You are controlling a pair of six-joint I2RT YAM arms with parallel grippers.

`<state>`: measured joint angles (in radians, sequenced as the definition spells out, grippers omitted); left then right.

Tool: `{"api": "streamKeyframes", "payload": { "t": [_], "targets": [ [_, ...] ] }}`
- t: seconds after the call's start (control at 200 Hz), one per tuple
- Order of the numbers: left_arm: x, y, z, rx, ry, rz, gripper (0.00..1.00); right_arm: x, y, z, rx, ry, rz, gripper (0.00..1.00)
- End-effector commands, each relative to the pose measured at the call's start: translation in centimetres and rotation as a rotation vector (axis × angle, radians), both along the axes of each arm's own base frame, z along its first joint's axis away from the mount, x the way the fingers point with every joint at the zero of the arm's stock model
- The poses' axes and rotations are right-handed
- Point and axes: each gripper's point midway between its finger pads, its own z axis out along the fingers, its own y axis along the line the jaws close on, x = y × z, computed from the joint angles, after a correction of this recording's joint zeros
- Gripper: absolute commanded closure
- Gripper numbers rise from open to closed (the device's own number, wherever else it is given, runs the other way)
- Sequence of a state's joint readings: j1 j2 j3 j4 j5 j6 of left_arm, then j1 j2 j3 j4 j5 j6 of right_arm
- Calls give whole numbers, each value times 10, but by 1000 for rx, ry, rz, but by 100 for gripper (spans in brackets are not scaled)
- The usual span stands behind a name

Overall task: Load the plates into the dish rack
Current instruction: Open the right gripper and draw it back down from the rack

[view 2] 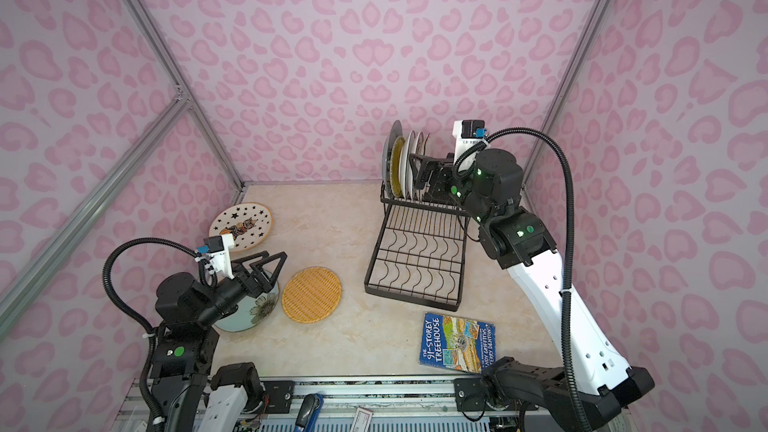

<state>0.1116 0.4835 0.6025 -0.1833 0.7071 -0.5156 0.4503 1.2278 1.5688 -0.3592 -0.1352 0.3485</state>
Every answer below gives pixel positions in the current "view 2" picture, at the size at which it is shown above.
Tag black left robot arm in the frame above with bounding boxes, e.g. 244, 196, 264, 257
146, 252, 287, 431

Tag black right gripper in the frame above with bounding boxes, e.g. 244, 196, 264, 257
408, 150, 496, 226

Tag black wire dish rack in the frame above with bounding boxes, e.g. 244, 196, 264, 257
364, 188, 469, 312

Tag large grey-green plate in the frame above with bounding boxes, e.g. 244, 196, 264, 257
382, 120, 402, 198

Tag star pattern cat plate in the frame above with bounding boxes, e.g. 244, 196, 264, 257
208, 202, 273, 252

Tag white plate black rings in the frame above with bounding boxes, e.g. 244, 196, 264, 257
400, 130, 418, 200

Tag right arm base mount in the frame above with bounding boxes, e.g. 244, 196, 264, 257
453, 376, 512, 413

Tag blue treehouse book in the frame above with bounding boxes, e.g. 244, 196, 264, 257
418, 312, 497, 374

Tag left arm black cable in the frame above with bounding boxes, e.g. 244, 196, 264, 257
101, 237, 202, 432

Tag white plate orange sun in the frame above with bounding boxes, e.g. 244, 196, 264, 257
411, 132, 424, 200

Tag aluminium frame rail front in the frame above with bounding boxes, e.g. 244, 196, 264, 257
110, 375, 631, 432

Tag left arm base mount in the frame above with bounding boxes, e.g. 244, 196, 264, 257
242, 380, 296, 415

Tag yellow-green woven plate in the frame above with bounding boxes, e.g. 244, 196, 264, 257
389, 136, 405, 199

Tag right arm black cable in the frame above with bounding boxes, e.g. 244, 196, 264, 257
452, 127, 592, 432

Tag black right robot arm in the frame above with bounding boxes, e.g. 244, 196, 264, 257
408, 148, 655, 431

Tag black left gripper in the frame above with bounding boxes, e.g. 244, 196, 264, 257
197, 249, 286, 331

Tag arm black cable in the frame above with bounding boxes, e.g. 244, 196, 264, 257
452, 127, 592, 432
101, 237, 202, 432

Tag orange woven plate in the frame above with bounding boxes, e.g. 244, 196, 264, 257
281, 266, 343, 324

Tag blue black tool handle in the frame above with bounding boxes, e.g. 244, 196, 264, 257
294, 393, 324, 432

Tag light blue flower plate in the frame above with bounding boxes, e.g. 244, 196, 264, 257
214, 284, 280, 333

